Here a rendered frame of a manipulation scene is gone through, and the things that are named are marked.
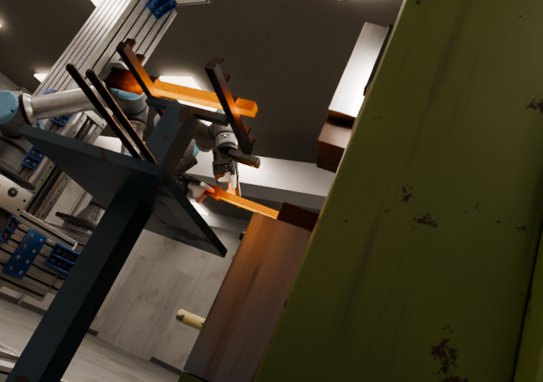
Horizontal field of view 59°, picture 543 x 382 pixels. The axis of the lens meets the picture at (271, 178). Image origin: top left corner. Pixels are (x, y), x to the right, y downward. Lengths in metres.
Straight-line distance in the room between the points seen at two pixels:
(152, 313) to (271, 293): 11.35
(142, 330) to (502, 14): 11.72
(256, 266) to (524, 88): 0.79
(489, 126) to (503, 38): 0.27
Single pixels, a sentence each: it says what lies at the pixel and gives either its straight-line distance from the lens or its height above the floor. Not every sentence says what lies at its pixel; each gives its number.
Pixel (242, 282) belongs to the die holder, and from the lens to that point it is 1.28.
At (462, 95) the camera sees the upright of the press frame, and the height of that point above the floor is 1.28.
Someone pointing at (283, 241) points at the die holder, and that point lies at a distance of 1.30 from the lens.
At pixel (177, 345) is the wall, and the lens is 12.74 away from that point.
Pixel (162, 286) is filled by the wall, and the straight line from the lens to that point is 12.57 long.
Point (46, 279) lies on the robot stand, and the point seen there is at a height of 0.54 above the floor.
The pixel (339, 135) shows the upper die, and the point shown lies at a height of 1.31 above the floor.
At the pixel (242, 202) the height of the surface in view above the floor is 1.00.
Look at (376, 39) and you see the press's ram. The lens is 1.79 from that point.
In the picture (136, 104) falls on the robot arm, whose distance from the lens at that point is 1.85.
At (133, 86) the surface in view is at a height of 0.99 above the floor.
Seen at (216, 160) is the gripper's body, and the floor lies 1.11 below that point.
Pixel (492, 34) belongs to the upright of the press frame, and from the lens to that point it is 1.38.
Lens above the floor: 0.51
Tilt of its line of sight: 22 degrees up
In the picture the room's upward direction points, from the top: 24 degrees clockwise
